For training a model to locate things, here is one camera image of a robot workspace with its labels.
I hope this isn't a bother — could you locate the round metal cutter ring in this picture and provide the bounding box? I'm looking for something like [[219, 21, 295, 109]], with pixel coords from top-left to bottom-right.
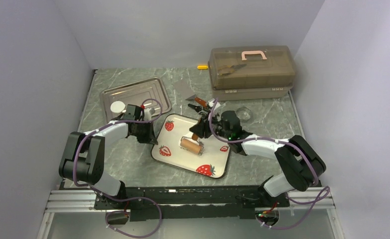
[[238, 106, 254, 121]]

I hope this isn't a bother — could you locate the brown translucent tool box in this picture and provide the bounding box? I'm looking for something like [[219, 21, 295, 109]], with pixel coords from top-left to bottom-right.
[[208, 45, 296, 101]]

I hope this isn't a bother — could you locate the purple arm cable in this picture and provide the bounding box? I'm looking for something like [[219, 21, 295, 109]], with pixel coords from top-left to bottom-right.
[[208, 97, 331, 231], [72, 98, 164, 238]]

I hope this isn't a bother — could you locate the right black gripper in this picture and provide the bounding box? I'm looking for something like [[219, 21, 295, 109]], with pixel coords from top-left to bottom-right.
[[190, 113, 231, 141]]

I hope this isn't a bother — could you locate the strawberry pattern white tray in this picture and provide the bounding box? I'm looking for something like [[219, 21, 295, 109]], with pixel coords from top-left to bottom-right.
[[151, 114, 230, 179]]

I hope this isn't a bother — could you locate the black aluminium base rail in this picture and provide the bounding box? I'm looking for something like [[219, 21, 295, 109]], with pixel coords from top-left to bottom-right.
[[45, 186, 335, 222]]

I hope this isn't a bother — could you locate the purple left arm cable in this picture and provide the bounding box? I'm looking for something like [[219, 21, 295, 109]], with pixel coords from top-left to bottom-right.
[[72, 98, 164, 238]]

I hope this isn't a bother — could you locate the spatula with wooden handle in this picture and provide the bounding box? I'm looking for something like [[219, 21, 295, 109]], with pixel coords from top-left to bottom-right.
[[186, 95, 208, 107]]

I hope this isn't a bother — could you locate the yellow small object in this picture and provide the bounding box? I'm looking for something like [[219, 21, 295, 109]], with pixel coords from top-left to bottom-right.
[[197, 65, 209, 70]]

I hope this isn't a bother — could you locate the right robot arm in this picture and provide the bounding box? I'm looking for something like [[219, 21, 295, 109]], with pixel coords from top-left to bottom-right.
[[189, 111, 326, 207]]

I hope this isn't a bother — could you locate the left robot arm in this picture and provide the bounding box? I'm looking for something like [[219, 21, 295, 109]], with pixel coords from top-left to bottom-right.
[[59, 103, 158, 209]]

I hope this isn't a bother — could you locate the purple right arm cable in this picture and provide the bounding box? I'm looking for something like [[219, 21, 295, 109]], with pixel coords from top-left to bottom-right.
[[208, 97, 331, 231]]

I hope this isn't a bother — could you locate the flat round dough wrapper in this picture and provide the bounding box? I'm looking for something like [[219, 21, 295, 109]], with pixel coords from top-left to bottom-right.
[[110, 101, 126, 114]]

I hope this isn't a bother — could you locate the wooden rolling pin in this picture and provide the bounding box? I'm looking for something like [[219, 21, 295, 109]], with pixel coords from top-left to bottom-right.
[[179, 134, 204, 155]]

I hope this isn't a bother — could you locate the steel baking tray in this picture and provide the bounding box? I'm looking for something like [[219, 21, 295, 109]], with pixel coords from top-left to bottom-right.
[[100, 78, 172, 122]]

